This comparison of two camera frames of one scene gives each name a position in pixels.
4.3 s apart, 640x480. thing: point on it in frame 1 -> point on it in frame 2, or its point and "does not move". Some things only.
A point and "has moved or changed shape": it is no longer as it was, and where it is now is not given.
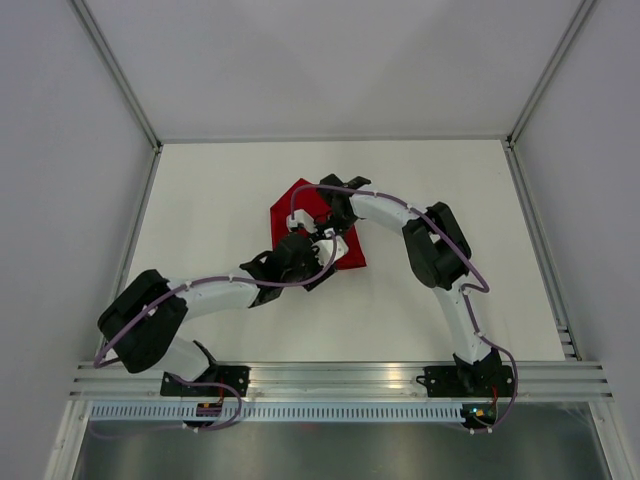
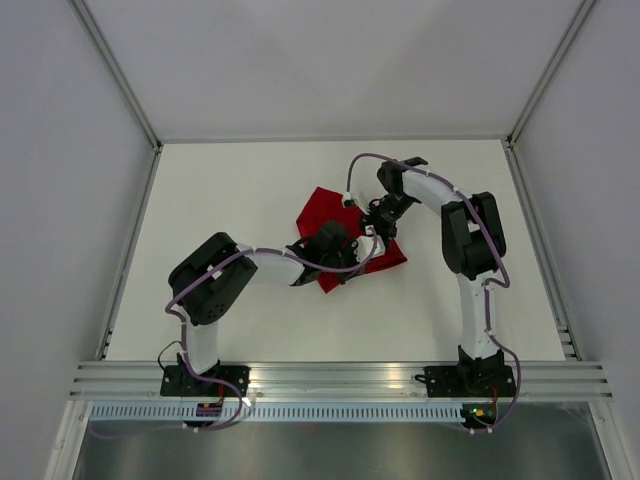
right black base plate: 468,381 does not move
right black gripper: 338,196 -> 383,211
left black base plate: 235,376 does not move
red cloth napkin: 305,199 has moved or changed shape
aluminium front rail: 554,380 does not move
